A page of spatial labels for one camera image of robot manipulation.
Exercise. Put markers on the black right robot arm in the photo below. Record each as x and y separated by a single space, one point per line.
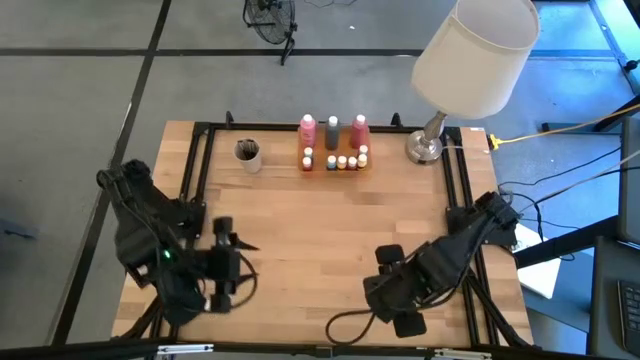
465 245

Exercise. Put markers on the silver lamp cream shade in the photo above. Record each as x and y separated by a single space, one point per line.
475 55

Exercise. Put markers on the large coral paint bottle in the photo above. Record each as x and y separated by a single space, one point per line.
359 131

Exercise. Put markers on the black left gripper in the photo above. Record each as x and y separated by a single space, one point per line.
222 265

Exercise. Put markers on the orange translucent plastic tray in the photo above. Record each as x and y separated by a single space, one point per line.
320 160

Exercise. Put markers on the grey cabinet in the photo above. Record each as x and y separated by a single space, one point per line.
631 180

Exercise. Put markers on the small magenta paint bottle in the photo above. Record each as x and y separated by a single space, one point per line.
352 163

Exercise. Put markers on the black aluminium rig frame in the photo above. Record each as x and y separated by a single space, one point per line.
75 352

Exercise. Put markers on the white flat box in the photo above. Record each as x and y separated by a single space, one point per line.
540 272

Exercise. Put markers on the white paper cup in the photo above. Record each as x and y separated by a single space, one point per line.
248 164

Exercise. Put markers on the black metal beam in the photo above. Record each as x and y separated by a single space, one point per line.
565 243

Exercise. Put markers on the dark grey desk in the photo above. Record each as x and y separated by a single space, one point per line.
607 300

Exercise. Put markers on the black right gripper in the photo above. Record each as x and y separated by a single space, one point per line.
405 285

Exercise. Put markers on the black floor fan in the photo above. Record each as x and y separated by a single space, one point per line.
270 20

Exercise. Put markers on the large grey paint bottle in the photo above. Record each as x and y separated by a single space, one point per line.
332 132

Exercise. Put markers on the black keyboard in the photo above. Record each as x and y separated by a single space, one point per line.
631 310

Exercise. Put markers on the small orange paint bottle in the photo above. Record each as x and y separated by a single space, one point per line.
341 162

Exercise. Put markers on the small blue paint bottle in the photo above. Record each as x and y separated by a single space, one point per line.
308 151

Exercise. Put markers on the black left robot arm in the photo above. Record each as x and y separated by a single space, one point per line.
145 225

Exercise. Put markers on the small grey-blue paint bottle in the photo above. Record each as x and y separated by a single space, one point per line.
331 162

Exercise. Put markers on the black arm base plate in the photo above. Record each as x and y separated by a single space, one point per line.
457 220
197 220

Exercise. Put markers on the large pink paint bottle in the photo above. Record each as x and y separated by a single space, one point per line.
308 131

